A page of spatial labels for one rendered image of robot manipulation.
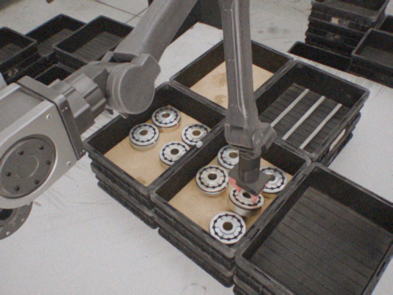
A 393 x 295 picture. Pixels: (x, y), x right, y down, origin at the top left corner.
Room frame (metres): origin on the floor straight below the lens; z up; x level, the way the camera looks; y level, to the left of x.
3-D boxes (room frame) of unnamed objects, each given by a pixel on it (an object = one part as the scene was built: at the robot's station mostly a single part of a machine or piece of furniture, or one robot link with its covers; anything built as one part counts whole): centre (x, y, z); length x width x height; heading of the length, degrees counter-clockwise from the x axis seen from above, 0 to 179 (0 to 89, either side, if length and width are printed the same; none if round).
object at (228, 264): (0.70, -0.10, 0.87); 0.40 x 0.30 x 0.11; 138
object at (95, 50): (1.98, 0.53, 0.37); 0.40 x 0.30 x 0.45; 143
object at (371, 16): (2.28, -1.00, 0.37); 0.40 x 0.30 x 0.45; 53
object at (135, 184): (0.90, 0.12, 0.92); 0.40 x 0.30 x 0.02; 138
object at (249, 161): (0.67, -0.14, 1.05); 0.07 x 0.06 x 0.07; 144
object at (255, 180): (0.67, -0.14, 0.99); 0.10 x 0.07 x 0.07; 48
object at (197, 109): (0.90, 0.12, 0.87); 0.40 x 0.30 x 0.11; 138
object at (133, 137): (0.95, 0.17, 0.86); 0.10 x 0.10 x 0.01
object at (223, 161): (0.84, -0.12, 0.86); 0.10 x 0.10 x 0.01
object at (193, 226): (0.70, -0.10, 0.92); 0.40 x 0.30 x 0.02; 138
